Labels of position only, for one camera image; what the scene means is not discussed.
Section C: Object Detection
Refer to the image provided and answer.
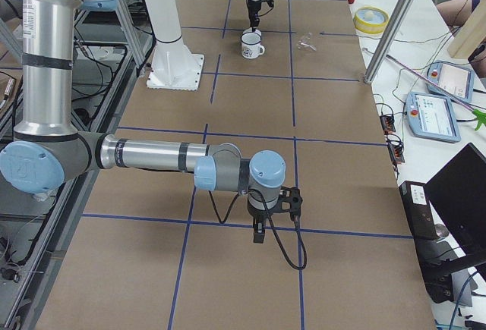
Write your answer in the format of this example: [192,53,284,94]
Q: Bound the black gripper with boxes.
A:
[248,1,260,29]
[248,208,269,244]

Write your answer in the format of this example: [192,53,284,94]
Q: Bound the white enamel mug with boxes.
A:
[241,33,265,59]

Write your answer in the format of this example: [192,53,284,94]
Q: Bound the yellow tape roll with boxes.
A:
[353,6,390,35]

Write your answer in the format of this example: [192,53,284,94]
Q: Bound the black computer box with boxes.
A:
[399,181,472,307]

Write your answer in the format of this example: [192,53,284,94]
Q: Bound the black monitor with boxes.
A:
[424,143,485,254]

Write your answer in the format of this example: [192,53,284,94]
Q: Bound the seated person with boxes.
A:
[437,0,481,28]

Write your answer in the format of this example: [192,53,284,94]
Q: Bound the near teach pendant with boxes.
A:
[406,92,461,143]

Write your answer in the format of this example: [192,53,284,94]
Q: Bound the teach pendant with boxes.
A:
[427,61,474,103]
[406,92,461,143]

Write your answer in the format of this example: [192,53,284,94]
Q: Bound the far teach pendant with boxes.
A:
[427,61,474,103]

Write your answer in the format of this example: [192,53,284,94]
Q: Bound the metal reacher grabber stick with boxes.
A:
[386,54,485,130]

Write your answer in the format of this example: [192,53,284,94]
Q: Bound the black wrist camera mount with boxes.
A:
[274,187,303,222]

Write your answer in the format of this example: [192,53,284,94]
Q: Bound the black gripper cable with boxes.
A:
[207,187,308,270]

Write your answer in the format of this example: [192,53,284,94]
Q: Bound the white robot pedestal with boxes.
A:
[145,0,204,91]

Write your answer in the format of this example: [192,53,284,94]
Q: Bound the aluminium frame post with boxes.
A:
[364,0,414,84]

